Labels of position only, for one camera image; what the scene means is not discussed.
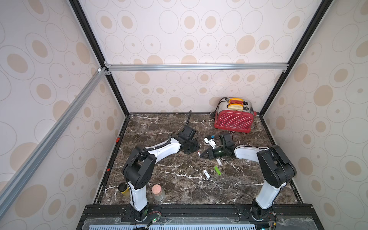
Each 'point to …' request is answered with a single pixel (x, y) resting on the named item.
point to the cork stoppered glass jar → (158, 192)
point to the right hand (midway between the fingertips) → (201, 159)
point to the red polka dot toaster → (234, 115)
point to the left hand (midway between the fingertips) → (203, 148)
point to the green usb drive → (217, 170)
